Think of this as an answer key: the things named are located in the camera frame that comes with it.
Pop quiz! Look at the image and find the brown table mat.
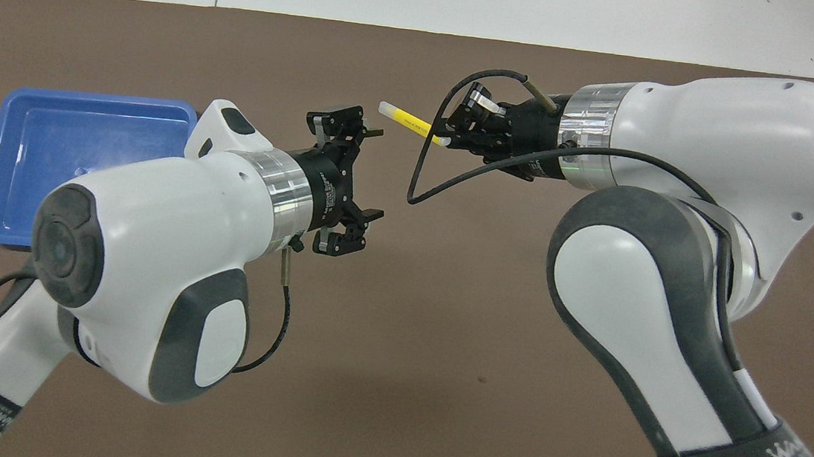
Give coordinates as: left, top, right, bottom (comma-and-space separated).
0, 0, 814, 457

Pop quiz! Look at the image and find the blue plastic tray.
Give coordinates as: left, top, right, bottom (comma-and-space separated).
0, 83, 200, 265

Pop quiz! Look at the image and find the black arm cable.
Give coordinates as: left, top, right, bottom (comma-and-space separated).
0, 208, 300, 397
394, 62, 768, 369

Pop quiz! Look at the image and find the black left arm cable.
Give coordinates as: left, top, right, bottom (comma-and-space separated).
0, 208, 300, 397

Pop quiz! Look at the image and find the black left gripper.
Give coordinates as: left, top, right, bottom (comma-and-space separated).
292, 100, 395, 261

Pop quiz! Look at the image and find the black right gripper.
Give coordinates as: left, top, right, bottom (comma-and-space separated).
431, 78, 579, 187

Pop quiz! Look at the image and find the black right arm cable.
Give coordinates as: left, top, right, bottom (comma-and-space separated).
394, 62, 768, 369

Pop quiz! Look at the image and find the yellow pen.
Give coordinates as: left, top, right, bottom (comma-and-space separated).
375, 100, 456, 149

